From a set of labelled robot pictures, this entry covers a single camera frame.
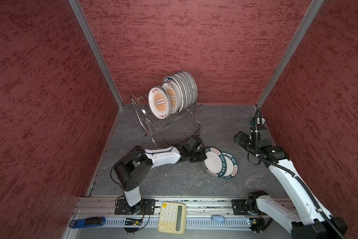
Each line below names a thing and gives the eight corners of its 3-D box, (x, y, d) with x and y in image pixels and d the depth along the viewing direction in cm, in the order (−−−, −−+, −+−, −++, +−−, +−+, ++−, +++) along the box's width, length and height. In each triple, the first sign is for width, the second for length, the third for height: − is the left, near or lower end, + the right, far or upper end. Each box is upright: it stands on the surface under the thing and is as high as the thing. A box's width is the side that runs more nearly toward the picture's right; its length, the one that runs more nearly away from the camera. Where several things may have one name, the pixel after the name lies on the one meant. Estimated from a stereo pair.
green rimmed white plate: (219, 178, 86) (220, 176, 84) (220, 152, 97) (221, 151, 95) (238, 181, 85) (239, 180, 83) (236, 155, 95) (237, 154, 94)
